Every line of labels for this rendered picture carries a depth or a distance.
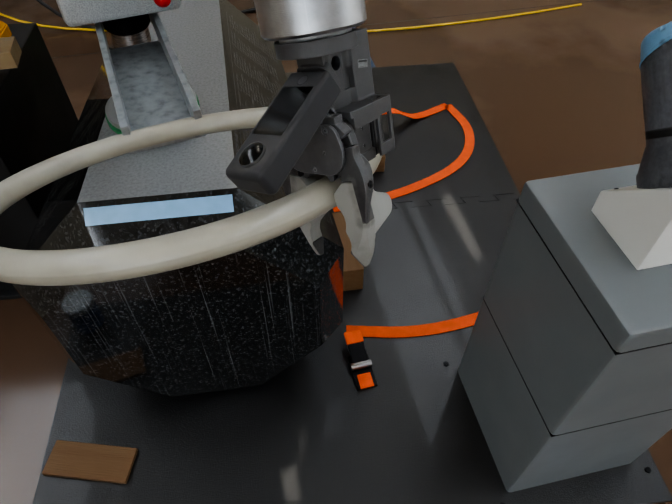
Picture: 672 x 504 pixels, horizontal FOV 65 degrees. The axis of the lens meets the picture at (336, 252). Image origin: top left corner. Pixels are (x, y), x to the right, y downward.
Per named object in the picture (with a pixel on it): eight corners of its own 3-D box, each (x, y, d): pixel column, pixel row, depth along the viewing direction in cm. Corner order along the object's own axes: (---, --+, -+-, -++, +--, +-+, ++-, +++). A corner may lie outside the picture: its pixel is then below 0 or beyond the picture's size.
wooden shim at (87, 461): (43, 475, 154) (41, 473, 153) (58, 441, 161) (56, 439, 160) (126, 484, 152) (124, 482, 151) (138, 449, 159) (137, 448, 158)
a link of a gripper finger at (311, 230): (348, 235, 59) (352, 159, 53) (314, 260, 55) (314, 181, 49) (326, 225, 60) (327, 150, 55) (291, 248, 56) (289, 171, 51)
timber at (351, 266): (362, 289, 198) (364, 269, 189) (331, 292, 197) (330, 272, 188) (350, 231, 218) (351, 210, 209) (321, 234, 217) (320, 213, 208)
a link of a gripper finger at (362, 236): (415, 243, 53) (387, 156, 50) (381, 271, 49) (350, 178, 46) (390, 244, 55) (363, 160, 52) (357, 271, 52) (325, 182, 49)
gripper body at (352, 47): (399, 155, 52) (385, 22, 46) (345, 188, 46) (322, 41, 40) (338, 149, 56) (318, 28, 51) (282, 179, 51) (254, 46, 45)
